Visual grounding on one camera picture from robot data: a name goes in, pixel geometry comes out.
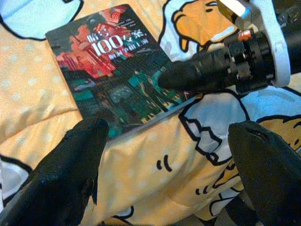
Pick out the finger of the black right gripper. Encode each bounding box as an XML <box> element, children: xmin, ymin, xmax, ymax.
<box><xmin>157</xmin><ymin>50</ymin><xmax>230</xmax><ymax>91</ymax></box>

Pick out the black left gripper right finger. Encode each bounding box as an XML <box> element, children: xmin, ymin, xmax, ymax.
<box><xmin>227</xmin><ymin>121</ymin><xmax>301</xmax><ymax>226</ymax></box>

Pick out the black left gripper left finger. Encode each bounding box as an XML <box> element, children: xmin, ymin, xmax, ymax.
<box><xmin>0</xmin><ymin>117</ymin><xmax>110</xmax><ymax>226</ymax></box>

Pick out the Chinese paperback book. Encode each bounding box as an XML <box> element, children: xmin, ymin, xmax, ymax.
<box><xmin>45</xmin><ymin>3</ymin><xmax>200</xmax><ymax>139</ymax></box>

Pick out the orange cartoon-print quilt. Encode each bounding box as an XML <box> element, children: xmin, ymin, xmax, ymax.
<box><xmin>0</xmin><ymin>0</ymin><xmax>301</xmax><ymax>226</ymax></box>

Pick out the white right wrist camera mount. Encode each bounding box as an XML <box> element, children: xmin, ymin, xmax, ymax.
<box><xmin>216</xmin><ymin>0</ymin><xmax>293</xmax><ymax>88</ymax></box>

